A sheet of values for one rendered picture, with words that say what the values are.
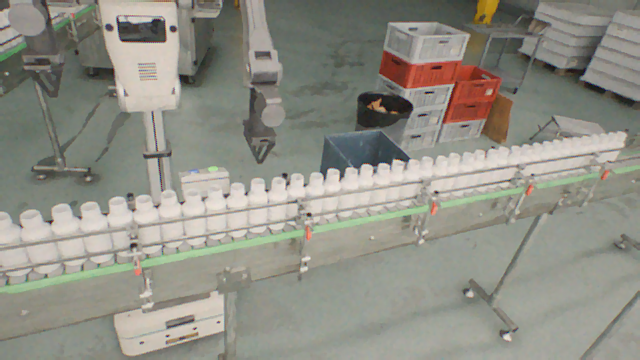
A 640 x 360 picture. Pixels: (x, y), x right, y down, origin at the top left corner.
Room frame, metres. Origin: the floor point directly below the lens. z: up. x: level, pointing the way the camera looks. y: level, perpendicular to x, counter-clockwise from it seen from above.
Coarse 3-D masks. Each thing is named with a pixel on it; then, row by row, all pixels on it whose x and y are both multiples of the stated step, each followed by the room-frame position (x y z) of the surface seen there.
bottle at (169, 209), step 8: (168, 192) 0.80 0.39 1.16; (168, 200) 0.77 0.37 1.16; (176, 200) 0.79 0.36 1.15; (160, 208) 0.77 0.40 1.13; (168, 208) 0.77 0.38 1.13; (176, 208) 0.78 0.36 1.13; (160, 216) 0.76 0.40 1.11; (168, 216) 0.76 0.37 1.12; (176, 216) 0.77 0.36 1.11; (168, 224) 0.76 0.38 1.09; (176, 224) 0.77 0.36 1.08; (168, 232) 0.76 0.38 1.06; (176, 232) 0.77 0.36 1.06
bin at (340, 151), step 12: (360, 132) 1.75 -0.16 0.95; (372, 132) 1.78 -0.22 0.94; (324, 144) 1.66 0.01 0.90; (336, 144) 1.69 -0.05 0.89; (348, 144) 1.72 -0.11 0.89; (360, 144) 1.76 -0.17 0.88; (372, 144) 1.79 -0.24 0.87; (384, 144) 1.75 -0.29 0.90; (396, 144) 1.67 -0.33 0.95; (324, 156) 1.64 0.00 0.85; (336, 156) 1.54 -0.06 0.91; (348, 156) 1.73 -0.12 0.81; (360, 156) 1.76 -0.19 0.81; (372, 156) 1.80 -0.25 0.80; (384, 156) 1.73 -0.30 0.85; (396, 156) 1.65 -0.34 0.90; (408, 156) 1.58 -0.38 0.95; (324, 168) 1.62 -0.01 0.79; (336, 168) 1.52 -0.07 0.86; (360, 168) 1.41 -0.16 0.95
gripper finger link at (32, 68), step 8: (32, 64) 0.77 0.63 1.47; (40, 64) 0.78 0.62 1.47; (48, 64) 0.78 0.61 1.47; (32, 72) 0.76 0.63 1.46; (40, 72) 0.77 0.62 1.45; (48, 72) 0.78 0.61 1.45; (56, 72) 0.78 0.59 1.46; (40, 80) 0.77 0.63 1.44; (56, 80) 0.79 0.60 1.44; (48, 88) 0.78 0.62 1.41; (56, 88) 0.79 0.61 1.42; (56, 96) 0.79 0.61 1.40
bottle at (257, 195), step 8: (256, 184) 0.88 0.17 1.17; (256, 192) 0.88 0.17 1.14; (264, 192) 0.90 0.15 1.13; (256, 200) 0.87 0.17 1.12; (264, 200) 0.88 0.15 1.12; (248, 216) 0.87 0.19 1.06; (256, 216) 0.87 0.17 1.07; (264, 216) 0.88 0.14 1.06; (248, 224) 0.87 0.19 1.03; (256, 232) 0.86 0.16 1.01
